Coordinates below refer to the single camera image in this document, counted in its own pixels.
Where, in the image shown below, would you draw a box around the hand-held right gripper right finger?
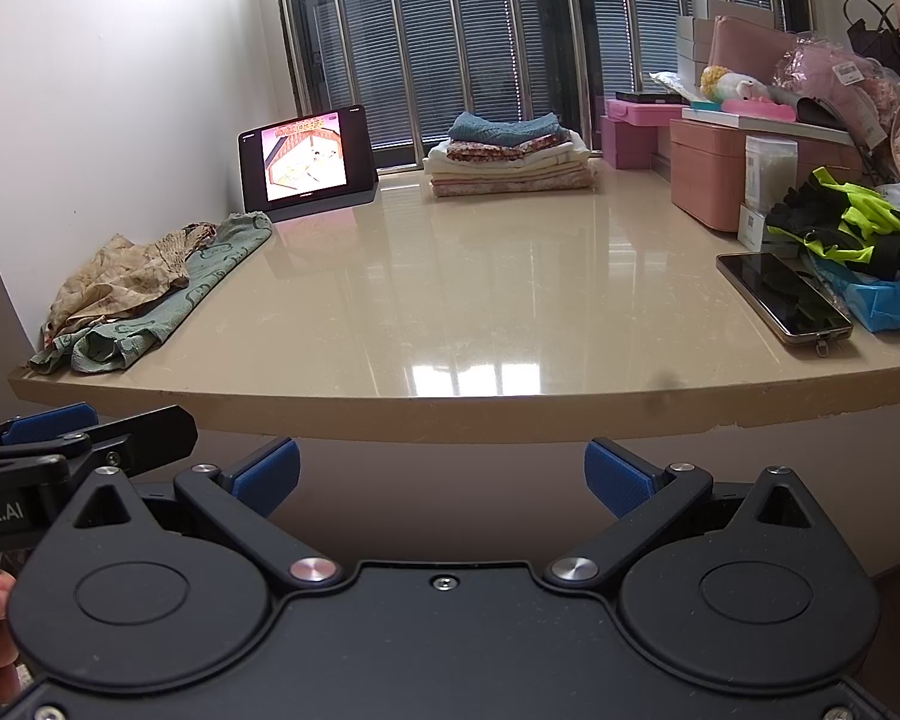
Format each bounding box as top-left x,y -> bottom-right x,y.
544,439 -> 823,587

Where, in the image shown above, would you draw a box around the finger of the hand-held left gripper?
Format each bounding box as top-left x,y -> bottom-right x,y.
0,402 -> 100,452
0,406 -> 199,482

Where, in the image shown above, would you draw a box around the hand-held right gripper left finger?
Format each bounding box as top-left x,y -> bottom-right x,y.
67,435 -> 342,592

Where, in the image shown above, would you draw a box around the beige floral crinkled garment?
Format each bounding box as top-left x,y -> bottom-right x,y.
41,221 -> 220,350

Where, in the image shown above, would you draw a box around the green patterned cloth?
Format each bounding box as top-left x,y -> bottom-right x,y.
28,211 -> 274,376

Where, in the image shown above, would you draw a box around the smartphone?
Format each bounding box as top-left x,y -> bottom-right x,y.
715,251 -> 855,350

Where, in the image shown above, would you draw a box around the small white carton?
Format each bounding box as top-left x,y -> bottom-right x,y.
736,202 -> 779,253

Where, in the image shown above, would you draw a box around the pinkish beige folded cloth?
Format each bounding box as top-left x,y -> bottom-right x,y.
429,169 -> 598,199

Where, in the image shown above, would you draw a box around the salmon pink storage box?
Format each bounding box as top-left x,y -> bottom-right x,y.
670,119 -> 865,231

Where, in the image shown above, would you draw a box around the black tablet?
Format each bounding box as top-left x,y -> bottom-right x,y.
238,104 -> 376,215

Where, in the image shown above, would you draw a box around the blue packet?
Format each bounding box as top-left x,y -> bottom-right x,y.
808,253 -> 900,335

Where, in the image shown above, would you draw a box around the cream folded cloth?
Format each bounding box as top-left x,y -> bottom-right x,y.
428,157 -> 594,183

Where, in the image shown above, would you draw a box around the white folded cloth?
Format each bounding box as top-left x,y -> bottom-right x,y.
424,129 -> 593,170

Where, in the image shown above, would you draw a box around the black and neon yellow garment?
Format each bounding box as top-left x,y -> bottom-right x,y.
764,168 -> 900,280

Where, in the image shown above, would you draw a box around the pink cube box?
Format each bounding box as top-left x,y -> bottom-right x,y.
599,115 -> 673,170

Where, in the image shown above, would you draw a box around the translucent white box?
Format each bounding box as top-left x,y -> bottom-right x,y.
745,135 -> 800,215

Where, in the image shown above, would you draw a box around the dark floral folded garment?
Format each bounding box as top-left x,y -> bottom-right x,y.
445,133 -> 575,164

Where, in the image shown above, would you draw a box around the metal window railing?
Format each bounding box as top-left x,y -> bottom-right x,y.
274,0 -> 818,173

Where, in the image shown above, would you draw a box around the bright pink flat box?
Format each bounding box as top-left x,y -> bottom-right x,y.
605,98 -> 685,125

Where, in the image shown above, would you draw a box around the blue knitted folded garment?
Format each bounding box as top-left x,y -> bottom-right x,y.
448,111 -> 563,146

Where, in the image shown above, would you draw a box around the white flat board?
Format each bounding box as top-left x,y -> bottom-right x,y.
681,108 -> 857,146

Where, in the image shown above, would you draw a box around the pink tray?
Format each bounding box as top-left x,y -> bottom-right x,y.
720,97 -> 797,122

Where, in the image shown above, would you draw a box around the clear plastic bag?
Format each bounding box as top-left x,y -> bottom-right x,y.
649,70 -> 704,103

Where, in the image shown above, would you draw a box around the white and yellow plush toy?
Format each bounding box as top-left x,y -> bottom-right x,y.
700,66 -> 775,103

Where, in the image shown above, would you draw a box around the window blinds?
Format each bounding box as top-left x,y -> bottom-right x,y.
300,0 -> 811,160

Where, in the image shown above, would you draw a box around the stack of white boxes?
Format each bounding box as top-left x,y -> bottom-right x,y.
674,0 -> 775,67

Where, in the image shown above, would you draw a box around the pink garment in plastic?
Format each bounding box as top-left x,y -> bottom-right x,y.
771,36 -> 900,123

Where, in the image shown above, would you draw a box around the black handbag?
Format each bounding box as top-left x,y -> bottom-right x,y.
843,0 -> 900,81

